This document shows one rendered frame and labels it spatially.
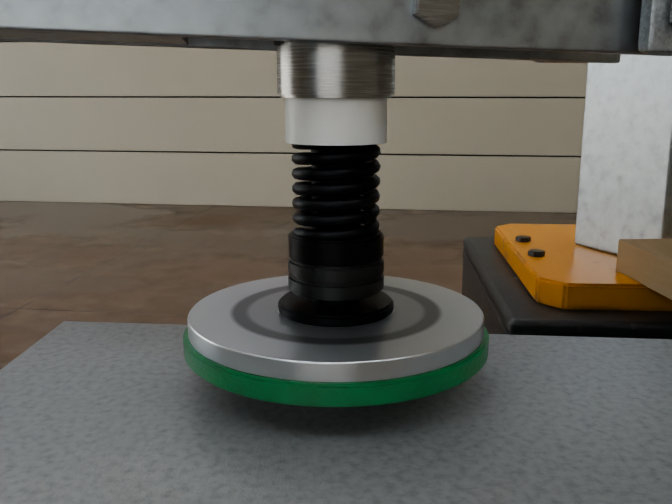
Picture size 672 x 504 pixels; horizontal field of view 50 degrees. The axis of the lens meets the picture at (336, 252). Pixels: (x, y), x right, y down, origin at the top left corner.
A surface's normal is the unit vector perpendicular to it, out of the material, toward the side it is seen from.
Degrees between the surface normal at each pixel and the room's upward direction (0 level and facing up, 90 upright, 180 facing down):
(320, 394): 90
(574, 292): 90
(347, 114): 90
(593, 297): 90
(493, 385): 0
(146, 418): 0
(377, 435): 0
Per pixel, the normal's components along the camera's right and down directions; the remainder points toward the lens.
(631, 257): -1.00, 0.02
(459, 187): -0.13, 0.22
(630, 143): -0.90, 0.10
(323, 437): 0.00, -0.98
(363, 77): 0.43, 0.20
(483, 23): 0.14, 0.22
